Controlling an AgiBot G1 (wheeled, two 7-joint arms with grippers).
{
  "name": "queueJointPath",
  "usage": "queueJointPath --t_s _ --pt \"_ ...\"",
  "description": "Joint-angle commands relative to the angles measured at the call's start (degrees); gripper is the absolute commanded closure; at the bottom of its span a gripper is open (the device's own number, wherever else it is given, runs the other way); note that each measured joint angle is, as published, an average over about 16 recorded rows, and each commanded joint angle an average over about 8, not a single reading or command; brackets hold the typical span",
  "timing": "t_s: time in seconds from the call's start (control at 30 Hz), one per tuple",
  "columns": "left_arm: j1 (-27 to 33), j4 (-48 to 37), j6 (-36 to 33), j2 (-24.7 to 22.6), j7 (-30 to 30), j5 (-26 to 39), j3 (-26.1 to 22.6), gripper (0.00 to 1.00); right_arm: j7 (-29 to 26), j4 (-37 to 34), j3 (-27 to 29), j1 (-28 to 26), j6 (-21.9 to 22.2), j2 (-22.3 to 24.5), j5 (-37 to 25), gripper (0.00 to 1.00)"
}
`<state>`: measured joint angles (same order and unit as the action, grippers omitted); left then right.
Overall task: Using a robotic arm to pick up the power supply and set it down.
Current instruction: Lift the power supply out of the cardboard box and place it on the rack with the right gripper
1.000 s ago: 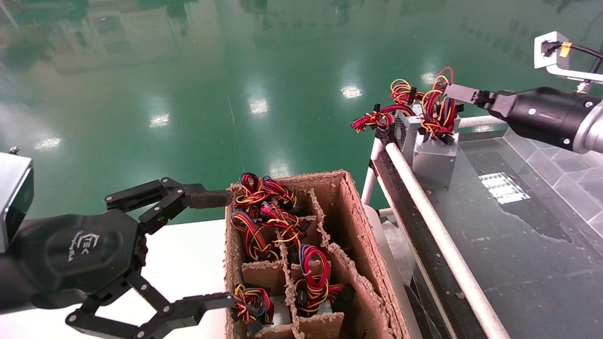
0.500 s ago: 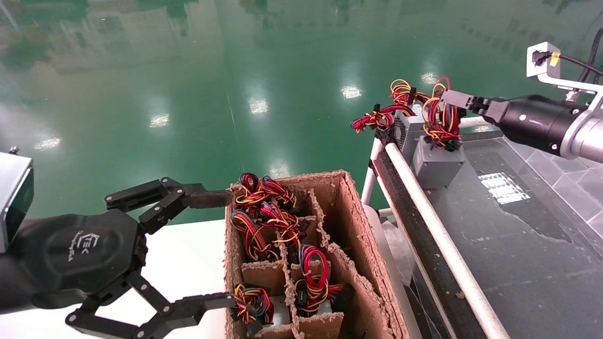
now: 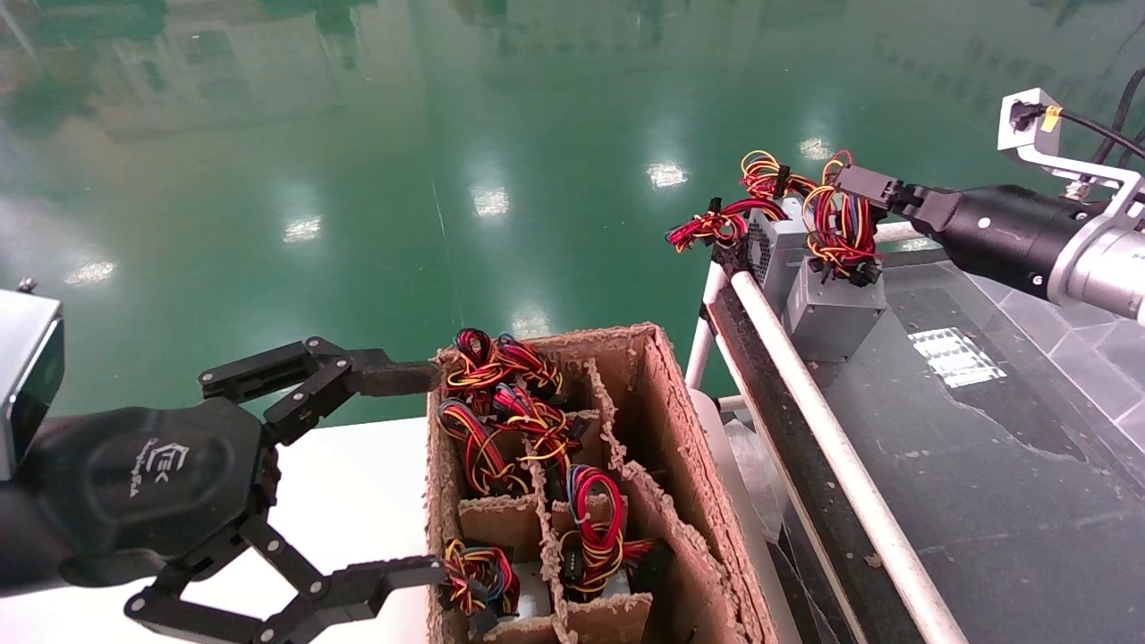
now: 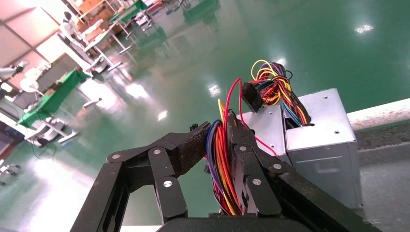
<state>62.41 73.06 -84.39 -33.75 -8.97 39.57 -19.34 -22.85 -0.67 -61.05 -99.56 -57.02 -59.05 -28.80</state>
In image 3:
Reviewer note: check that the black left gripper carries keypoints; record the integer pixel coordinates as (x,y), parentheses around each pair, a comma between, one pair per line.
(152,474)

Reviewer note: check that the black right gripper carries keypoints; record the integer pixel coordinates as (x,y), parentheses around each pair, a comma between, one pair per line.
(1002,233)

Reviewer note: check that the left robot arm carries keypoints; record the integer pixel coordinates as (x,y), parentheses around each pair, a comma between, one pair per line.
(18,546)

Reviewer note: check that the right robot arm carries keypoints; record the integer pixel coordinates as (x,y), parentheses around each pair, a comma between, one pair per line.
(1109,268)

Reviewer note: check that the black pipe connector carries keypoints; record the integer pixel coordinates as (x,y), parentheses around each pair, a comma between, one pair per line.
(729,261)

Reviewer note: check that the white pipe leg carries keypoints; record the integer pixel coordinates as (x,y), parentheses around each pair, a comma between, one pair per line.
(702,349)

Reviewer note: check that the clear acrylic divider tray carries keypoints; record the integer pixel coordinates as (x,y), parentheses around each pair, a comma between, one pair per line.
(1091,376)

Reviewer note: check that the crumpled clear plastic film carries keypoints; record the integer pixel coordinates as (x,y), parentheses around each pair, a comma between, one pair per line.
(756,474)

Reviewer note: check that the brown cardboard divider box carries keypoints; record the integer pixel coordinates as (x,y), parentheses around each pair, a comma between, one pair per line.
(662,420)

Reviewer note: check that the white pipe rail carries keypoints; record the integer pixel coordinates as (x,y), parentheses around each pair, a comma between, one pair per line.
(832,447)
(732,402)
(894,233)

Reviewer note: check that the white pipe lower rail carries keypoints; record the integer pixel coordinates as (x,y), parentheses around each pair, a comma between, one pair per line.
(732,402)

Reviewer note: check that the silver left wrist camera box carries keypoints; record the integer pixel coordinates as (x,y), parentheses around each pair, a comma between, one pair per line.
(22,376)

